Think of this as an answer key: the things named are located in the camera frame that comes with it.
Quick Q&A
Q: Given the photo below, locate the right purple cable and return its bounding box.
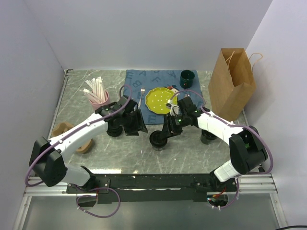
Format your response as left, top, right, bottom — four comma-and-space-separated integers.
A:
169, 90, 274, 210

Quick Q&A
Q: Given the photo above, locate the stack of black lids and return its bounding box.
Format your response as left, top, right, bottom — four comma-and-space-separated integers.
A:
106, 126, 123, 138

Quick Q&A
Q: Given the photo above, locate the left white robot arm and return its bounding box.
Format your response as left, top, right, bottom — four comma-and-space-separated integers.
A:
29, 95, 148, 193

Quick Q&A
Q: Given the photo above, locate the silver fork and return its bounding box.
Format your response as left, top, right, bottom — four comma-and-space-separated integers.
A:
138, 86, 145, 109

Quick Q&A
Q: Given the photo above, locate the yellow dotted plate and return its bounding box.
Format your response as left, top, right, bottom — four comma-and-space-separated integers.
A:
145, 87, 175, 115

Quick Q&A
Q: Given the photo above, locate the dark green mug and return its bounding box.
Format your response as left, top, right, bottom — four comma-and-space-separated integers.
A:
179, 70, 195, 89

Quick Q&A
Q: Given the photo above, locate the small cartoon figurine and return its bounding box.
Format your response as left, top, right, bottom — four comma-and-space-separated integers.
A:
167, 86, 179, 93

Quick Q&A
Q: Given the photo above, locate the dark transparent coffee cup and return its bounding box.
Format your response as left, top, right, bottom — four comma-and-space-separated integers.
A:
153, 146, 165, 151

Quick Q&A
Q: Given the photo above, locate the pink straw holder cup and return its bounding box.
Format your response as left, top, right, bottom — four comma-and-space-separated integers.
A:
89, 90, 111, 111

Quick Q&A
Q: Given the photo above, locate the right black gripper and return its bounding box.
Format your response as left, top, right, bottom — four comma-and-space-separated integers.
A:
160, 114, 188, 139

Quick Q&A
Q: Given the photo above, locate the brown paper bag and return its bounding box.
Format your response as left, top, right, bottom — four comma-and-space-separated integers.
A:
208, 48, 257, 121

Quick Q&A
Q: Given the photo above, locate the brown cardboard cup carrier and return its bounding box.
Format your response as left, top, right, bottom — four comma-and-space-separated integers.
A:
51, 122, 94, 153

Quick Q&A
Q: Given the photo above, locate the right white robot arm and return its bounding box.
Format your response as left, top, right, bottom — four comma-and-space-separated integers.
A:
150, 97, 269, 191

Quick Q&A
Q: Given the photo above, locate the black cup stack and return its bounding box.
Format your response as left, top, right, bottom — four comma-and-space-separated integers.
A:
200, 130, 218, 145

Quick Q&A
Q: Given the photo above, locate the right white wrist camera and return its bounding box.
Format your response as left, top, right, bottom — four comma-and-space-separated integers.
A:
166, 99, 179, 116

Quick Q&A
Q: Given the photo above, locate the black coffee cup lid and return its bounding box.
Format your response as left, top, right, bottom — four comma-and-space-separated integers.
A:
149, 130, 167, 148

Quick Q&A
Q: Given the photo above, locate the blue alphabet placemat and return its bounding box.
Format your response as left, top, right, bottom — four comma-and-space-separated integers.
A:
125, 69, 204, 125

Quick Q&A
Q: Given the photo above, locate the white wrapped straws bundle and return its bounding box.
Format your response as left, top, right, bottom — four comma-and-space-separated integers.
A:
83, 76, 108, 104

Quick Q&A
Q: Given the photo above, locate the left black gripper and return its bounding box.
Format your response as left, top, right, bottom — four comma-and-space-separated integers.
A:
121, 109, 148, 136

